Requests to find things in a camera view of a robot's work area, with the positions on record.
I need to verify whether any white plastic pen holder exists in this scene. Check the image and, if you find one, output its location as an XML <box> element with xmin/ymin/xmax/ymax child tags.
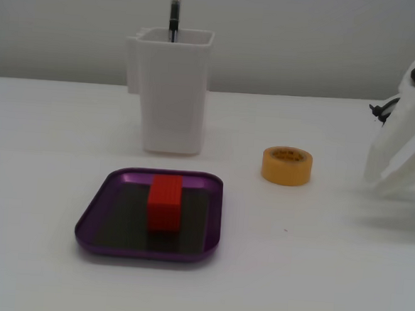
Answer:
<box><xmin>118</xmin><ymin>24</ymin><xmax>216</xmax><ymax>158</ymax></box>

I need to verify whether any purple metal tray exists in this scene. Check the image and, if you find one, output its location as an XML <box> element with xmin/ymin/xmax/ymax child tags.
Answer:
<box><xmin>72</xmin><ymin>163</ymin><xmax>226</xmax><ymax>265</ymax></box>

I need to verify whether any red cube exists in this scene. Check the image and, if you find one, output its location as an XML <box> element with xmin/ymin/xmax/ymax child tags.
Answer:
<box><xmin>144</xmin><ymin>173</ymin><xmax>185</xmax><ymax>234</ymax></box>

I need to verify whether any yellow tape roll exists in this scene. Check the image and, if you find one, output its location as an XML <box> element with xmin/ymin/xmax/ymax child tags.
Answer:
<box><xmin>260</xmin><ymin>145</ymin><xmax>315</xmax><ymax>187</ymax></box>

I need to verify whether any black pen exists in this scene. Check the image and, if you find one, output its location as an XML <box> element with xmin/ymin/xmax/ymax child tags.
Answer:
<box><xmin>167</xmin><ymin>0</ymin><xmax>182</xmax><ymax>43</ymax></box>

